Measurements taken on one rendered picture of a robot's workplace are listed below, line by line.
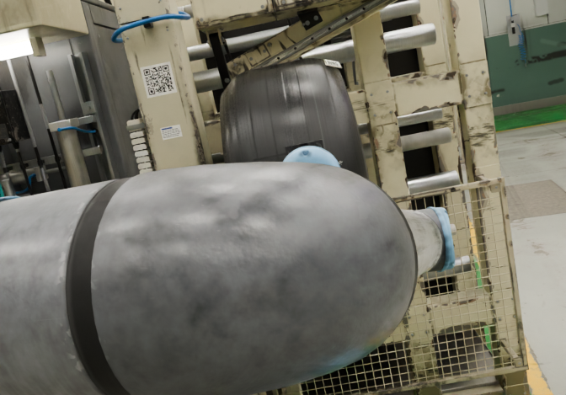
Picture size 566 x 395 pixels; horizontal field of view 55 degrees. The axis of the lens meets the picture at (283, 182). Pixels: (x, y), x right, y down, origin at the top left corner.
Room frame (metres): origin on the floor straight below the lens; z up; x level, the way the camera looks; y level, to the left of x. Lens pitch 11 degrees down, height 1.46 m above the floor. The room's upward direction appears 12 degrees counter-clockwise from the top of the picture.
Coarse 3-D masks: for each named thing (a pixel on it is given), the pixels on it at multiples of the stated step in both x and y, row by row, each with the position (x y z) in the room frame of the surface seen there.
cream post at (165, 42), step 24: (120, 0) 1.37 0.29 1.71; (144, 0) 1.36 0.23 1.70; (168, 0) 1.39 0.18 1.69; (120, 24) 1.37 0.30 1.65; (168, 24) 1.36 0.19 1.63; (144, 48) 1.37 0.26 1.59; (168, 48) 1.36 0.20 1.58; (144, 96) 1.37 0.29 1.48; (168, 96) 1.36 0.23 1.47; (192, 96) 1.40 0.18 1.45; (144, 120) 1.37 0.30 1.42; (168, 120) 1.36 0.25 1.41; (192, 120) 1.36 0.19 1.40; (168, 144) 1.37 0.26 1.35; (192, 144) 1.36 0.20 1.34
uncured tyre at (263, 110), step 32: (288, 64) 1.37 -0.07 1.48; (320, 64) 1.33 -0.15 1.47; (224, 96) 1.33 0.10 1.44; (256, 96) 1.25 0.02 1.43; (288, 96) 1.23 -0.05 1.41; (320, 96) 1.21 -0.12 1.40; (224, 128) 1.24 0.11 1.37; (256, 128) 1.19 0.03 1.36; (288, 128) 1.18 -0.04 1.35; (320, 128) 1.17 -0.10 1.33; (352, 128) 1.19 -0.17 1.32; (224, 160) 1.23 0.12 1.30; (352, 160) 1.15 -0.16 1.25
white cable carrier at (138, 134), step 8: (128, 120) 1.38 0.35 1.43; (136, 120) 1.38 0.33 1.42; (144, 128) 1.42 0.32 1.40; (136, 136) 1.38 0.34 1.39; (144, 136) 1.42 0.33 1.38; (144, 144) 1.38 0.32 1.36; (136, 152) 1.38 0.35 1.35; (144, 152) 1.38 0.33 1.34; (136, 160) 1.38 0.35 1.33; (144, 160) 1.38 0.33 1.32; (152, 160) 1.42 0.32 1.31; (144, 168) 1.39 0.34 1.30; (152, 168) 1.39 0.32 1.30
